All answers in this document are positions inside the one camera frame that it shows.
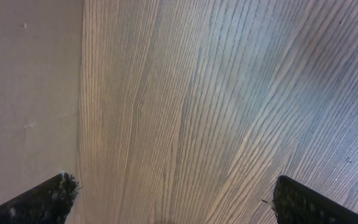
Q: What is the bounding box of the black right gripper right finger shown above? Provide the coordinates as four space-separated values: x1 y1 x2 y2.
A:
262 175 358 224

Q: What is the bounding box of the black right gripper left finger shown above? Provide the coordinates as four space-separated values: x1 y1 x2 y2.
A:
0 172 80 224

